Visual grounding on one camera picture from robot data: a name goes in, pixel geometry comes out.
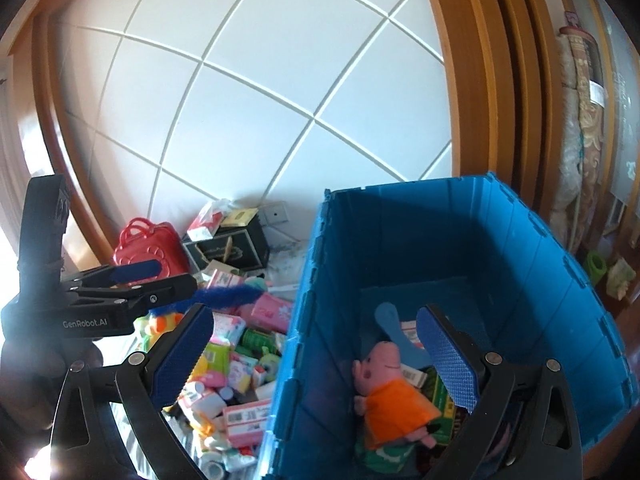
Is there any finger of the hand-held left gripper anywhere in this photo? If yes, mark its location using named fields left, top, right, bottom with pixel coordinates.
left=61, top=258, right=169, bottom=289
left=67, top=273, right=199, bottom=312

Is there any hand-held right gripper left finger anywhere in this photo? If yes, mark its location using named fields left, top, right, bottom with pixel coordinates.
left=50, top=302, right=216, bottom=480

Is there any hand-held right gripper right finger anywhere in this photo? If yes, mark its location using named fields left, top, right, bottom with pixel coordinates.
left=415, top=302, right=586, bottom=480

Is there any pink pig plush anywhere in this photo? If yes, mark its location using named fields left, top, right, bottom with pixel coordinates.
left=352, top=339, right=444, bottom=454

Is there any blue plastic storage crate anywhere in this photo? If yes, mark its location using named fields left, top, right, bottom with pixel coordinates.
left=257, top=172, right=632, bottom=480

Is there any person's left hand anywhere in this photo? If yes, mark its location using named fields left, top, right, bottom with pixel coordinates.
left=0, top=337, right=106, bottom=407

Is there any red toy suitcase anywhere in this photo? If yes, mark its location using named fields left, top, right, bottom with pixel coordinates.
left=112, top=217, right=191, bottom=287

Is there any yellow duck plush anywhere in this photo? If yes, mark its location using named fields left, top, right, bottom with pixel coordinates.
left=137, top=309, right=186, bottom=349

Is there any green box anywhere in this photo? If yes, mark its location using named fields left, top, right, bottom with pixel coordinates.
left=424, top=367, right=472, bottom=447

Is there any blue fuzzy stick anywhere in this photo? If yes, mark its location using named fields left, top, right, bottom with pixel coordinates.
left=192, top=279, right=269, bottom=312

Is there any blue plastic paddle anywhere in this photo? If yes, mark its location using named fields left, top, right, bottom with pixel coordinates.
left=373, top=301, right=431, bottom=361

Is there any pile of small boxes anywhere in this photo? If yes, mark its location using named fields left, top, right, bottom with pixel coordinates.
left=162, top=260, right=301, bottom=479

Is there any red and white tissue pack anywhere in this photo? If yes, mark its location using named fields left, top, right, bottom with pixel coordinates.
left=187, top=198, right=236, bottom=241

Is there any pink floral tissue packet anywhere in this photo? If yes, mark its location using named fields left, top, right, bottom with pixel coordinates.
left=249, top=292, right=294, bottom=334

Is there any black gift bag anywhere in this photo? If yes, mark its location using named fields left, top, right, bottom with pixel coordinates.
left=182, top=219, right=271, bottom=274

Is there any flat gold box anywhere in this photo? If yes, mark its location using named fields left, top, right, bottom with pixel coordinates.
left=219, top=207, right=259, bottom=228

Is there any green rolled mat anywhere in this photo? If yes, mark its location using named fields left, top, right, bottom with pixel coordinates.
left=585, top=251, right=609, bottom=286

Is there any pale green cloth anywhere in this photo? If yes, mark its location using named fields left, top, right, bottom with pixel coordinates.
left=607, top=257, right=637, bottom=302

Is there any rolled patterned rug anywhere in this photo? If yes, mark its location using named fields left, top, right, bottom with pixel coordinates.
left=549, top=24, right=609, bottom=262

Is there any frosted glass door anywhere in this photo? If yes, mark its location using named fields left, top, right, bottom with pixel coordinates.
left=564, top=0, right=640, bottom=202

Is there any wall socket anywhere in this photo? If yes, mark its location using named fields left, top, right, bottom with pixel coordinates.
left=259, top=202, right=290, bottom=226

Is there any wooden wall frame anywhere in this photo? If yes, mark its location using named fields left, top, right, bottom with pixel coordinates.
left=0, top=7, right=128, bottom=273
left=417, top=0, right=568, bottom=242

